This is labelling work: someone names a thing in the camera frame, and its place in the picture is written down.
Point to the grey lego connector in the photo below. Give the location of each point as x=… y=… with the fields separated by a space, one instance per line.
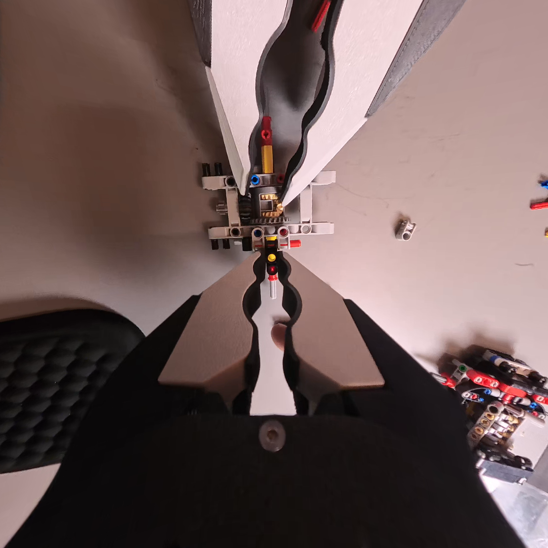
x=405 y=229

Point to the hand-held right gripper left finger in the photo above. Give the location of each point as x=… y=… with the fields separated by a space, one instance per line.
x=209 y=342

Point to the grey lego gearbox assembly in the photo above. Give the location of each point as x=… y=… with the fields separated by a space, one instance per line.
x=234 y=214

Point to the lego car chassis assembly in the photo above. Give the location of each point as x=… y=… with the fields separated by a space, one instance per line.
x=496 y=394

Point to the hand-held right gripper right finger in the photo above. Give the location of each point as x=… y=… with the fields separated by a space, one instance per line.
x=334 y=342

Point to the pile of coloured lego pins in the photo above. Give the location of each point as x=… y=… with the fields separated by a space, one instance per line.
x=540 y=205

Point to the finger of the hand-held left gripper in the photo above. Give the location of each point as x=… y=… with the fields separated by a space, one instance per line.
x=233 y=64
x=364 y=55

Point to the clear plastic bag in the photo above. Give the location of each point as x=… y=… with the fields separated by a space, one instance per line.
x=526 y=513

